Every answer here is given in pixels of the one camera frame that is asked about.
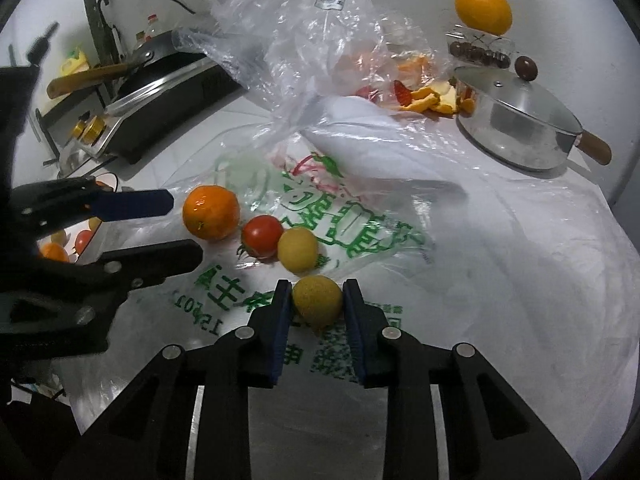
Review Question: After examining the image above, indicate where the steel pot with wooden handle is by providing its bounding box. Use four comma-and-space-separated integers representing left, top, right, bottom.
456, 80, 613, 172

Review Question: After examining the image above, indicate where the pot lid with brown knob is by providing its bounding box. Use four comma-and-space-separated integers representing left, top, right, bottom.
452, 55, 585, 136

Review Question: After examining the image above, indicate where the black wok with wooden handle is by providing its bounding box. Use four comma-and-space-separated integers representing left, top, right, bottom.
46, 30, 211, 101

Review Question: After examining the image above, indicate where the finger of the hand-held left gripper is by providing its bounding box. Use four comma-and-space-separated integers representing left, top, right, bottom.
12, 178, 175, 233
30, 239, 203, 293

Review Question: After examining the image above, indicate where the large orange with stem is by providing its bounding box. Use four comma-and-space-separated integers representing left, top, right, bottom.
454, 0, 514, 37

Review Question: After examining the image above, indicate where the dark metal rack pole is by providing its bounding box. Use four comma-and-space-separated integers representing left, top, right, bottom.
79, 0, 123, 66

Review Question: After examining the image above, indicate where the clear box of dark fruits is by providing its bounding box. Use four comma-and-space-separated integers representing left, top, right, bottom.
445, 27, 516, 72

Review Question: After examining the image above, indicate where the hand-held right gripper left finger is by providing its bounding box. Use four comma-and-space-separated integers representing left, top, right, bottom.
52, 279, 293, 480

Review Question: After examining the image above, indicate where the yellow packet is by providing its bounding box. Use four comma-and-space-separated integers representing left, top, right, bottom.
60, 45, 91, 73

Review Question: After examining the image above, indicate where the white round plate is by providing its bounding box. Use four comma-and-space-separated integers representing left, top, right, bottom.
35, 180, 121, 268

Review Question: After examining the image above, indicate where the black brush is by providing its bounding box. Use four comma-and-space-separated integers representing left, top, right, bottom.
27, 21, 60, 65

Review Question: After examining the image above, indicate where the white green-printed plastic bag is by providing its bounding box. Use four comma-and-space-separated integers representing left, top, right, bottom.
65, 95, 636, 480

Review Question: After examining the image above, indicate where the silver induction cooker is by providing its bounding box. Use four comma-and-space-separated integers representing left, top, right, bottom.
70, 55, 246, 166

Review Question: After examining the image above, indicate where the clear crumpled plastic bag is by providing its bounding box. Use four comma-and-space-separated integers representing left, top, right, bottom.
172, 0, 451, 151

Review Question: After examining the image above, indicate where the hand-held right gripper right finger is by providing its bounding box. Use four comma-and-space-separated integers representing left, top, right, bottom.
342, 278, 583, 480

